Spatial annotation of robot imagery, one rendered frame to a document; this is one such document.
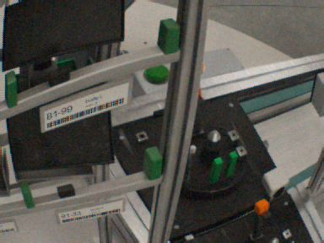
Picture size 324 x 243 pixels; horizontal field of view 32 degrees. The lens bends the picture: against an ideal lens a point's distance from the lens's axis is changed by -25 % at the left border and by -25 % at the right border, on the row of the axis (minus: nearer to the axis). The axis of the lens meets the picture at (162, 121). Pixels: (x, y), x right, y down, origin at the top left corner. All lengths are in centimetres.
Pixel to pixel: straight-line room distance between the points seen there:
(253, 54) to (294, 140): 32
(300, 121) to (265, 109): 10
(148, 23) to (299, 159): 53
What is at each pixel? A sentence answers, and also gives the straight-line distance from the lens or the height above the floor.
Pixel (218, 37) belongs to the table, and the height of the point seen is 86.
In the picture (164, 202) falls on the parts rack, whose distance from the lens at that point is 71.
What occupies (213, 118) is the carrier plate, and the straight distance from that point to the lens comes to 120.
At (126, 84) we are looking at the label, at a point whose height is 145.
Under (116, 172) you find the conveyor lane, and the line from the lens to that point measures 112.
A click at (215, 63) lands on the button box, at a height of 96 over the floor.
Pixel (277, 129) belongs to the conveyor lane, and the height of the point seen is 92.
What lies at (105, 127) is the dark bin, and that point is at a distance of 67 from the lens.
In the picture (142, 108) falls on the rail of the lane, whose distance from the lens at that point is 122.
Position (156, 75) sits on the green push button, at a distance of 125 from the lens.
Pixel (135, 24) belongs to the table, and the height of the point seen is 86.
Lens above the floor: 185
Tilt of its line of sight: 48 degrees down
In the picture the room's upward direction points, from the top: 7 degrees clockwise
